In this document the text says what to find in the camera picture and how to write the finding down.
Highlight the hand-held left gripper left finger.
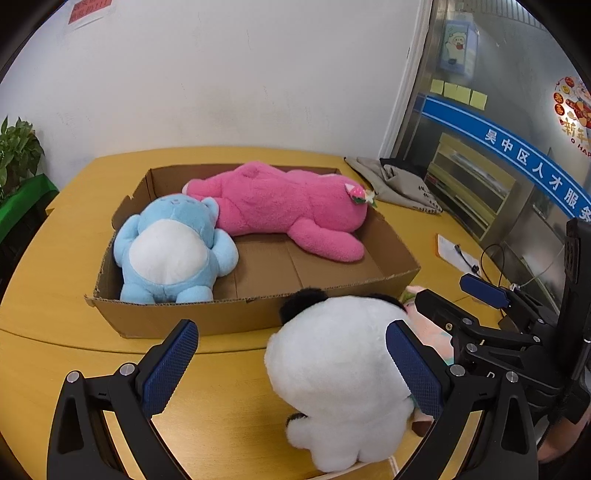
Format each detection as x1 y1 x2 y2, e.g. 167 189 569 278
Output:
46 318 200 480

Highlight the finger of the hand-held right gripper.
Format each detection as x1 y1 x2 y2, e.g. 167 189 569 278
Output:
459 272 561 335
414 288 543 366

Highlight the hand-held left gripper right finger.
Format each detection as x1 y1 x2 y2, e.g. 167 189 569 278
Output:
385 319 539 480

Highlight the pink and teal plush toy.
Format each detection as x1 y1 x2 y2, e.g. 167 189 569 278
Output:
401 284 455 435

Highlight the white panda plush toy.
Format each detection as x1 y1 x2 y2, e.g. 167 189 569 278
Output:
264 288 422 473

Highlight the blue bear plush toy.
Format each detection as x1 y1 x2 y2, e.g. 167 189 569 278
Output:
113 193 240 304

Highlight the shallow cardboard box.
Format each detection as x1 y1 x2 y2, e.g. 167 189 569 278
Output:
84 162 422 339

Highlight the pink bear plush toy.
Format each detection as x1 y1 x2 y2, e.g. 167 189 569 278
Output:
182 161 378 264

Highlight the person's right forearm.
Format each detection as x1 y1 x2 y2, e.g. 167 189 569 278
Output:
537 406 586 463

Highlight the white paper sheet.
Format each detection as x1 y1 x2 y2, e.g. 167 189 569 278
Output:
436 233 485 278

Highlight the yellow shelf behind glass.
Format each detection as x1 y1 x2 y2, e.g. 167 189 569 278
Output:
425 133 516 241

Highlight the grey cloth bag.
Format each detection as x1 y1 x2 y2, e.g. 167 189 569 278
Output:
344 156 444 216

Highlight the blue window banner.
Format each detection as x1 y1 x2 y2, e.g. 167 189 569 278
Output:
418 94 591 223

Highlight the red festive window sticker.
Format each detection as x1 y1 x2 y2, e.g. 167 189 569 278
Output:
553 75 591 158

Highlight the green planter box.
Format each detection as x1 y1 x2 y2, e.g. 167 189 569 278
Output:
0 174 61 243

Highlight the cartoon window poster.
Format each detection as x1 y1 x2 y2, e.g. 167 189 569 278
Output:
438 13 480 75

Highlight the green potted plant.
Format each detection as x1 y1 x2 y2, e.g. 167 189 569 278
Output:
0 115 46 201

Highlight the black cable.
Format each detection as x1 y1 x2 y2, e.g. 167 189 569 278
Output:
455 243 506 289

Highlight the red wall notice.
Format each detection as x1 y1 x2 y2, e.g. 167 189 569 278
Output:
68 0 114 25

